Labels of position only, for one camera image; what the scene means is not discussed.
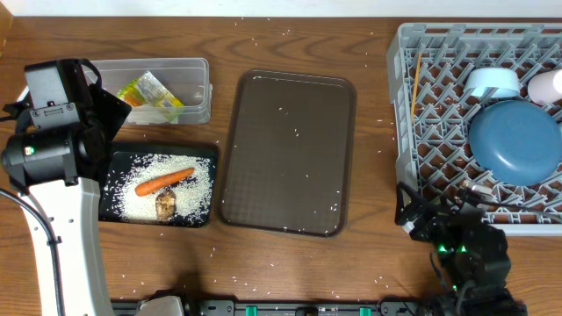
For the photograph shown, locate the white tissue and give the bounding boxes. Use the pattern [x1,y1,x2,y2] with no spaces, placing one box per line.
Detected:
[126,104,182,126]

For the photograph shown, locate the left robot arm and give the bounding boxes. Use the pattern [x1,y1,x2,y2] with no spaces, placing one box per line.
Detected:
[1,59,132,316]

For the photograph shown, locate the foil snack wrapper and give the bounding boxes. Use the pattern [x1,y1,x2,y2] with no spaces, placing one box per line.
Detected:
[117,71,184,115]

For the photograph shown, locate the white plastic cup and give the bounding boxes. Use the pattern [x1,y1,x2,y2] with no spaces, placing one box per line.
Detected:
[528,69,562,105]

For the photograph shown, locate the light blue bowl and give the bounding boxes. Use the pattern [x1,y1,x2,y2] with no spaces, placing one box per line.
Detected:
[465,68,520,98]

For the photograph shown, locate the clear plastic bin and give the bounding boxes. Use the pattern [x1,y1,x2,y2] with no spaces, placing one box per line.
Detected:
[93,58,213,125]

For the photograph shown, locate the orange carrot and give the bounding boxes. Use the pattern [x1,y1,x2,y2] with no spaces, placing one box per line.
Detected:
[134,168,195,197]

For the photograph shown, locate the dark blue plate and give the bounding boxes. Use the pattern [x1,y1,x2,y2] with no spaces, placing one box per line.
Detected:
[468,100,561,186]

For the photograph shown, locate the wooden chopstick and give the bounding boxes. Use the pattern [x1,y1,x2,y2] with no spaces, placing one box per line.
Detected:
[410,51,422,125]

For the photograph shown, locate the white rice pile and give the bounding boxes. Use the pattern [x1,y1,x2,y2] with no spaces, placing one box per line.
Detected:
[99,152,216,227]

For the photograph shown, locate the grey dishwasher rack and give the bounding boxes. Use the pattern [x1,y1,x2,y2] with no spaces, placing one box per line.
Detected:
[386,23,561,236]

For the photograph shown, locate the brown food scrap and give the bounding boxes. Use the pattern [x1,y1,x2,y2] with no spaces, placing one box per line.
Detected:
[155,190,176,221]

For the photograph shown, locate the black waste tray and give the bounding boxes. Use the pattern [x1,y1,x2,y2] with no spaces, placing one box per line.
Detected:
[97,140,220,228]

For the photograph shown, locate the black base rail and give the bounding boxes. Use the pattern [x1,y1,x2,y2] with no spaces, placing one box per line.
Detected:
[112,298,529,316]

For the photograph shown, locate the dark brown serving tray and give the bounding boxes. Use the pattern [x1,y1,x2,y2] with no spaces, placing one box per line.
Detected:
[216,70,357,238]

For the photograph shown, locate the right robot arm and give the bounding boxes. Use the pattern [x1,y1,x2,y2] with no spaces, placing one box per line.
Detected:
[394,180,528,316]

